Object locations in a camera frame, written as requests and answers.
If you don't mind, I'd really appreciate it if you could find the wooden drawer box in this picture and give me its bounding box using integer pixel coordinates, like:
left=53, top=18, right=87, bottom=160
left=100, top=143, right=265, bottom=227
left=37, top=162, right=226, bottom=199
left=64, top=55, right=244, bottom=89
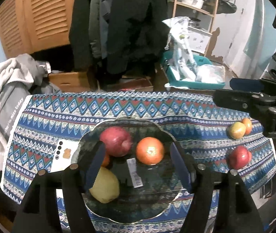
left=48, top=71, right=97, bottom=93

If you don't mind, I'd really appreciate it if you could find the blue patterned tablecloth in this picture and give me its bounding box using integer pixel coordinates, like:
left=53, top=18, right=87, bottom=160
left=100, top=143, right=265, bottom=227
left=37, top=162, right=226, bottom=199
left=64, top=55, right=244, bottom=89
left=0, top=91, right=276, bottom=233

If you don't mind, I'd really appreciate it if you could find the flat cardboard box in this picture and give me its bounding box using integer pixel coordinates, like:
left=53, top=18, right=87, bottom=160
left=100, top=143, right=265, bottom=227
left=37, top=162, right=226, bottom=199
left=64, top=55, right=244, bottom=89
left=99, top=78, right=153, bottom=93

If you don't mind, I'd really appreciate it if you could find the dark hanging bag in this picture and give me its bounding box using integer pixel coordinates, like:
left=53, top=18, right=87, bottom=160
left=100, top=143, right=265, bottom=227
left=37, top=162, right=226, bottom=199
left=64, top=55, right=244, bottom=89
left=217, top=0, right=237, bottom=15

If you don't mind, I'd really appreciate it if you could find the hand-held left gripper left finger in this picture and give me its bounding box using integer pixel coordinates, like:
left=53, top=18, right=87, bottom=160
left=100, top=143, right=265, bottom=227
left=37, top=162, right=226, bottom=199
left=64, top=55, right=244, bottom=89
left=12, top=142, right=107, bottom=233

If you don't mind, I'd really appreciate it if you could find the long black coat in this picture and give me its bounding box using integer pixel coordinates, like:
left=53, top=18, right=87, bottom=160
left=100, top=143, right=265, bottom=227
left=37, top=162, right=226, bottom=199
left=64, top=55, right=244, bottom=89
left=104, top=0, right=171, bottom=74

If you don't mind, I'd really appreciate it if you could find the yellow apple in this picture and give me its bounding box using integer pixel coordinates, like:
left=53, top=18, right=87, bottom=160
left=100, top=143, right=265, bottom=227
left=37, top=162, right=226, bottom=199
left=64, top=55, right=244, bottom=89
left=226, top=122, right=246, bottom=140

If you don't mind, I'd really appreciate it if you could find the grey printed garment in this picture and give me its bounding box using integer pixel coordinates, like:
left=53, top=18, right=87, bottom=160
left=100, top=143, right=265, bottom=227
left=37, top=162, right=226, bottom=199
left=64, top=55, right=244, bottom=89
left=0, top=80, right=31, bottom=136

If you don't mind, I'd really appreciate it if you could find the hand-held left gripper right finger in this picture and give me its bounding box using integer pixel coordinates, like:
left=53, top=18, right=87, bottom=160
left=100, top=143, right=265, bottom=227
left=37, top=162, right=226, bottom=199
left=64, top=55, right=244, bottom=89
left=170, top=142, right=266, bottom=233

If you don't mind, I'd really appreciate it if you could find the grey crumpled clothing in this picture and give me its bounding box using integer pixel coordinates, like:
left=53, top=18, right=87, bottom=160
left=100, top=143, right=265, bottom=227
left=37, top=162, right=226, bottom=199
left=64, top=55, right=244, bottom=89
left=14, top=53, right=61, bottom=95

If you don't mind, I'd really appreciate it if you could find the white cooking pot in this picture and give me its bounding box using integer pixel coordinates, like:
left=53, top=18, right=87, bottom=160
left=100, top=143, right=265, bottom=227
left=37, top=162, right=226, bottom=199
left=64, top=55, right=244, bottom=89
left=182, top=0, right=204, bottom=8

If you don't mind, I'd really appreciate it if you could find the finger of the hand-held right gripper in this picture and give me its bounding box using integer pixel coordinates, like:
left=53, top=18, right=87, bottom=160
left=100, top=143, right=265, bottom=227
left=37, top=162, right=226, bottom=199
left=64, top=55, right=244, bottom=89
left=230, top=78, right=276, bottom=92
left=212, top=89, right=276, bottom=113

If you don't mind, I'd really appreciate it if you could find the grey hanging jacket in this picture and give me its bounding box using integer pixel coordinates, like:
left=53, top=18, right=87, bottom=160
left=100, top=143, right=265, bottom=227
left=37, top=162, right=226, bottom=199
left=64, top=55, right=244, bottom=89
left=88, top=0, right=109, bottom=59

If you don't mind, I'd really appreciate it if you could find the white perforated basket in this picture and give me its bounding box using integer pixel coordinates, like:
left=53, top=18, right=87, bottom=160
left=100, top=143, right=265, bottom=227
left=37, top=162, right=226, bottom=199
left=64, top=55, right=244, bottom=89
left=187, top=25, right=212, bottom=54

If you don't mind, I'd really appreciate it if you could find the black hanging jacket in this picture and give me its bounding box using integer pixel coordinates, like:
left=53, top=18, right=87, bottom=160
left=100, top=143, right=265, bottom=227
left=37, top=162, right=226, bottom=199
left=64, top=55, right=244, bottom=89
left=69, top=0, right=97, bottom=70

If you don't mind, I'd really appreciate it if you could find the white rice sack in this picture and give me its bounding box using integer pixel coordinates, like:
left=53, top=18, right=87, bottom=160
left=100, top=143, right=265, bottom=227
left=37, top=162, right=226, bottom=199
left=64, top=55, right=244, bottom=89
left=162, top=17, right=198, bottom=82

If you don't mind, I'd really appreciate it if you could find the dark glass bowl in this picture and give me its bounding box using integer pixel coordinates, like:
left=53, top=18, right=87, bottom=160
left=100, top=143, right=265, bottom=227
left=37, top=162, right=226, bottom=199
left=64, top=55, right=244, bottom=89
left=76, top=118, right=194, bottom=224

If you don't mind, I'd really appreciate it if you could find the wooden shelf rack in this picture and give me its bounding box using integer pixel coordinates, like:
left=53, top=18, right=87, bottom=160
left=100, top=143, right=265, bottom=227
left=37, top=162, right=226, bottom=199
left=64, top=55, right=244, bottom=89
left=172, top=0, right=220, bottom=54

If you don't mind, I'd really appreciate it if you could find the yellow pear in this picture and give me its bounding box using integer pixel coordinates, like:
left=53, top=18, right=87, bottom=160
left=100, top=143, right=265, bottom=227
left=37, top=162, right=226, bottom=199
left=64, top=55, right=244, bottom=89
left=89, top=166, right=121, bottom=204

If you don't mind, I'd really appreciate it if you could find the wooden louvred wardrobe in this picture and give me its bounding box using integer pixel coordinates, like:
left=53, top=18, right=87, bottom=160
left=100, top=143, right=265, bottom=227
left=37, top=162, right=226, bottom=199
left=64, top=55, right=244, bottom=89
left=0, top=0, right=79, bottom=59

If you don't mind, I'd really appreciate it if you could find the teal plastic crate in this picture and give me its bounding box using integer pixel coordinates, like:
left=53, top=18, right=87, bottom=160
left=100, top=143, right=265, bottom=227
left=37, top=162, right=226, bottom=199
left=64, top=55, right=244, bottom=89
left=162, top=51, right=226, bottom=90

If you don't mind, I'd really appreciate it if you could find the small orange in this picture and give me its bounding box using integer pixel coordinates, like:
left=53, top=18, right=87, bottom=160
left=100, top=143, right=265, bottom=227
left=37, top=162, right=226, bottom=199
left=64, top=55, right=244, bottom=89
left=101, top=152, right=110, bottom=167

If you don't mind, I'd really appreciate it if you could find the red apple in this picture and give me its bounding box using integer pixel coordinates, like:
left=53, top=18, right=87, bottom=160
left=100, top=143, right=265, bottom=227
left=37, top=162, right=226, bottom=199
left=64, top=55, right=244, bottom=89
left=228, top=146, right=250, bottom=170
left=100, top=126, right=133, bottom=157

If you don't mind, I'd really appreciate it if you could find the white smartphone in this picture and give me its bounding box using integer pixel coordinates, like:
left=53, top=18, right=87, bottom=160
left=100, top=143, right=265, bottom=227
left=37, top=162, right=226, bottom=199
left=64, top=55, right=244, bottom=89
left=50, top=139, right=79, bottom=174

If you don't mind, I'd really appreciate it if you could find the white door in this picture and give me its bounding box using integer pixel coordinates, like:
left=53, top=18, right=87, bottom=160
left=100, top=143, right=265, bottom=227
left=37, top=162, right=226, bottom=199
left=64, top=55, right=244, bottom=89
left=225, top=0, right=266, bottom=78

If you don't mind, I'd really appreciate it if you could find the clear plastic bag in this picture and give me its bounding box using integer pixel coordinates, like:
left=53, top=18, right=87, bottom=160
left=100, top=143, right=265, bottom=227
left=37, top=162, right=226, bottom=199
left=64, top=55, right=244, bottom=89
left=196, top=64, right=224, bottom=84

